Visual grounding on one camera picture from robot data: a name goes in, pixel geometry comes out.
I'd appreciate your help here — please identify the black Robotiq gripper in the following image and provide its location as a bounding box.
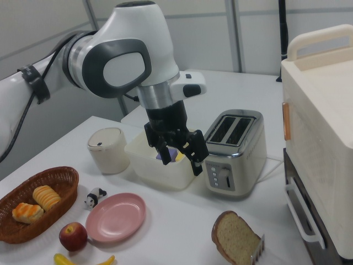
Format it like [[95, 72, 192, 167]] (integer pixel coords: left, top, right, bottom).
[[143, 101, 210, 177]]

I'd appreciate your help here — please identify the brown bread slice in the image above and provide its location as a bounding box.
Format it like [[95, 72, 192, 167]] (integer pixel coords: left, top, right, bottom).
[[211, 210, 262, 265]]

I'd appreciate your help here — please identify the chrome and cream toaster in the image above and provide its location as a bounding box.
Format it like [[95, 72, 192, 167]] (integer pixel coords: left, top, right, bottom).
[[203, 109, 268, 202]]

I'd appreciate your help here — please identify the striped bread roll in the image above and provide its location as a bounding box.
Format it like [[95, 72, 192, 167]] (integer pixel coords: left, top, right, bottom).
[[32, 185, 62, 212]]

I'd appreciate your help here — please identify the orange glazed bread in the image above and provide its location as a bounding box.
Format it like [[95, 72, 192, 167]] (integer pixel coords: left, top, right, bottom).
[[12, 202, 45, 224]]

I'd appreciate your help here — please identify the purple cube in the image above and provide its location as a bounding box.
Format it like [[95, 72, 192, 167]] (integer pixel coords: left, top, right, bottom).
[[155, 147, 180, 164]]

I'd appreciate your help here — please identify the white plastic bin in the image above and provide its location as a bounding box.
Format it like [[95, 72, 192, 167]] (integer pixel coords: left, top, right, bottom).
[[124, 129, 206, 192]]

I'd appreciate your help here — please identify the small cream trash can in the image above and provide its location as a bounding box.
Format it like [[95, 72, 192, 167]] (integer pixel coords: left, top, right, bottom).
[[87, 127, 131, 174]]

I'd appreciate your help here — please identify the pink plate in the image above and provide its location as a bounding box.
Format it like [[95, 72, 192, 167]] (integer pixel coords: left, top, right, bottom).
[[85, 193, 147, 243]]

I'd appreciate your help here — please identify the panda figurine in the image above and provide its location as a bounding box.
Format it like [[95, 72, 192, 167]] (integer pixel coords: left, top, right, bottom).
[[84, 187, 108, 211]]

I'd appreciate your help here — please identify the brown wicker basket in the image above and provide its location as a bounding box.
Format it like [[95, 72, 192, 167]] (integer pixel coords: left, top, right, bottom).
[[0, 166, 80, 245]]

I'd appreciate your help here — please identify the red apple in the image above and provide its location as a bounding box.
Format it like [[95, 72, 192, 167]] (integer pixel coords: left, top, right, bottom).
[[58, 222, 88, 252]]

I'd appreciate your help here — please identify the yellow banana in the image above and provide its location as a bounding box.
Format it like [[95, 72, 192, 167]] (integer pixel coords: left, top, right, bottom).
[[53, 253, 116, 265]]

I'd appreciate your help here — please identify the black pole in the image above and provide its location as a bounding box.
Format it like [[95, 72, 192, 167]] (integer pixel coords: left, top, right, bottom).
[[276, 0, 290, 82]]

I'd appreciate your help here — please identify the white toaster power cord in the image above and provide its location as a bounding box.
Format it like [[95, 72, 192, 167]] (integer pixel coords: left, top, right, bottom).
[[257, 156, 285, 183]]

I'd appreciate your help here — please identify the metal wire toast rack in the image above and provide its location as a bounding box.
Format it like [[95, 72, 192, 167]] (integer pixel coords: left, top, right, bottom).
[[249, 234, 266, 265]]

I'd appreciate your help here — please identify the black cable strap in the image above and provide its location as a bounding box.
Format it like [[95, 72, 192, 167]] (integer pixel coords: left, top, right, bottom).
[[18, 63, 51, 105]]

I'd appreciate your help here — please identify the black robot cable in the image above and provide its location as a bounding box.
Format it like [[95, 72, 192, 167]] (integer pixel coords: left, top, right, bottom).
[[0, 30, 140, 163]]

